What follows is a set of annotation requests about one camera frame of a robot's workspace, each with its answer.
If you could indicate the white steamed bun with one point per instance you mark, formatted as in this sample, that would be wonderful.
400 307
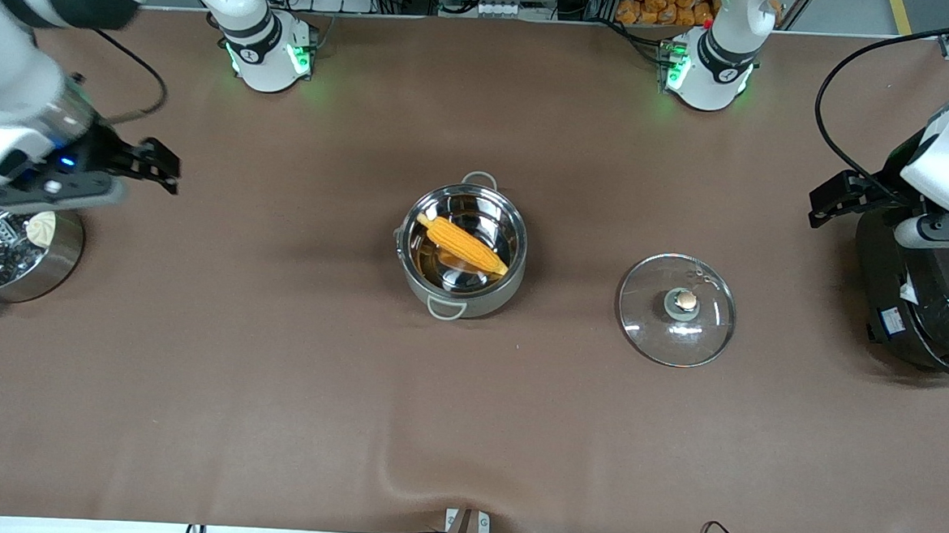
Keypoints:
40 229

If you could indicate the glass pot lid with knob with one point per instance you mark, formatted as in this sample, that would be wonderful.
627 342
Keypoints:
650 324

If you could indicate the yellow corn cob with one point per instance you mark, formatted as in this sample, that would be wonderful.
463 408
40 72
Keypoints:
463 246

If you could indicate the brown table mat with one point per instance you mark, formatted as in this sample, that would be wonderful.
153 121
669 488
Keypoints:
596 427

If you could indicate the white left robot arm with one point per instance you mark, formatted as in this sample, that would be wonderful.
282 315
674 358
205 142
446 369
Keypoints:
716 68

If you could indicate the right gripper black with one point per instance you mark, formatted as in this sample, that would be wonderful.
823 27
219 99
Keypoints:
104 152

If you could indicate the steel steamer pot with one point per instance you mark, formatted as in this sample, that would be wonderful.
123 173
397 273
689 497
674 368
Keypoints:
60 265

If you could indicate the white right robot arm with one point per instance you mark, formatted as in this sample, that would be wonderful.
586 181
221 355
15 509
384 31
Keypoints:
13 72

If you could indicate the bag of orange items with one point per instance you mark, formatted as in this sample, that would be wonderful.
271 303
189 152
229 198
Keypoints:
667 4

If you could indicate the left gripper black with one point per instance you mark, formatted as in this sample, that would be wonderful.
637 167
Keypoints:
882 190

